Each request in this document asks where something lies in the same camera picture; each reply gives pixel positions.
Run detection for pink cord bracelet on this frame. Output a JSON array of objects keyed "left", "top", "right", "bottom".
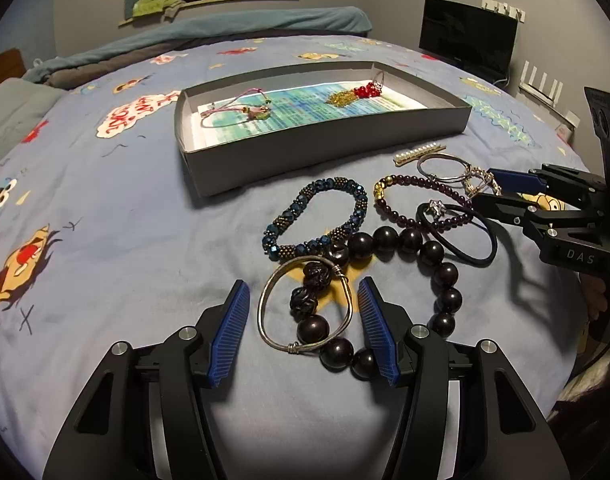
[{"left": 200, "top": 87, "right": 273, "bottom": 127}]

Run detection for blue beaded bracelet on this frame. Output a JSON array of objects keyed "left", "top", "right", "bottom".
[{"left": 263, "top": 176, "right": 368, "bottom": 262}]

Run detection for wooden headboard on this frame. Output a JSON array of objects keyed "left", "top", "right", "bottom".
[{"left": 0, "top": 49, "right": 26, "bottom": 96}]

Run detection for wooden window shelf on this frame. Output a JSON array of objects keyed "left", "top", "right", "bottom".
[{"left": 118, "top": 0, "right": 301, "bottom": 27}]

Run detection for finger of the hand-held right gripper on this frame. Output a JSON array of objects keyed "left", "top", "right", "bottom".
[
  {"left": 471, "top": 194, "right": 610, "bottom": 273},
  {"left": 488, "top": 162, "right": 608, "bottom": 208}
]

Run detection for white router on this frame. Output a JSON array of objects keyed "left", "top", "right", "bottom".
[{"left": 518, "top": 60, "right": 581, "bottom": 128}]

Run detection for thin silver bangle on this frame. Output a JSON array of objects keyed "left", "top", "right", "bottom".
[{"left": 416, "top": 154, "right": 473, "bottom": 183}]

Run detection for grey cardboard box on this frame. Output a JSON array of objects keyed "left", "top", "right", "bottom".
[{"left": 174, "top": 60, "right": 473, "bottom": 198}]

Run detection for purple bead bracelet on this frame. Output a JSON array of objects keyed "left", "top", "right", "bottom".
[{"left": 374, "top": 174, "right": 475, "bottom": 233}]

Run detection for white wall hooks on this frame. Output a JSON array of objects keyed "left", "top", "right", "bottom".
[{"left": 482, "top": 0, "right": 527, "bottom": 23}]

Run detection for black hair tie with star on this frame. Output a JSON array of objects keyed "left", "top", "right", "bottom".
[{"left": 416, "top": 200, "right": 498, "bottom": 267}]

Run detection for blue printed paper sheet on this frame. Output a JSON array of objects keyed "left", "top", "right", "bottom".
[{"left": 197, "top": 79, "right": 428, "bottom": 153}]

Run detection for black monitor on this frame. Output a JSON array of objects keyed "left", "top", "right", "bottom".
[{"left": 418, "top": 0, "right": 518, "bottom": 81}]

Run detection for grey pillow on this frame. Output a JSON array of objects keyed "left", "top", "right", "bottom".
[{"left": 0, "top": 79, "right": 66, "bottom": 171}]

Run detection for pearl hair clip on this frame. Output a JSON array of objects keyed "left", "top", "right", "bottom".
[{"left": 393, "top": 142, "right": 447, "bottom": 166}]

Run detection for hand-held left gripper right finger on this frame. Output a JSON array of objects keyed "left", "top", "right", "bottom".
[{"left": 357, "top": 276, "right": 571, "bottom": 480}]

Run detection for person's right hand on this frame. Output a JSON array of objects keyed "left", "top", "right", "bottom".
[{"left": 588, "top": 279, "right": 610, "bottom": 322}]

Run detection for red bead bracelet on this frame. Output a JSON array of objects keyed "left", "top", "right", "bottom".
[{"left": 352, "top": 80, "right": 387, "bottom": 103}]

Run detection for silver wire bangle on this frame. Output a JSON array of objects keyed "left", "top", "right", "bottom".
[{"left": 256, "top": 256, "right": 355, "bottom": 356}]

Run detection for teal blanket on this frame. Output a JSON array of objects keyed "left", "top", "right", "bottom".
[{"left": 22, "top": 6, "right": 373, "bottom": 83}]

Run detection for green cloth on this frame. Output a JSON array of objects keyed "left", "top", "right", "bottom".
[{"left": 132, "top": 0, "right": 183, "bottom": 18}]

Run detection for large black bead bracelet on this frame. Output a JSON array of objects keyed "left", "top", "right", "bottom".
[{"left": 291, "top": 226, "right": 463, "bottom": 381}]

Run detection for grey blanket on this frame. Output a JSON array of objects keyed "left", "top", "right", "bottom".
[{"left": 47, "top": 50, "right": 150, "bottom": 91}]

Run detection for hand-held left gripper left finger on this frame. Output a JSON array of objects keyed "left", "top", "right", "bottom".
[{"left": 42, "top": 280, "right": 251, "bottom": 480}]

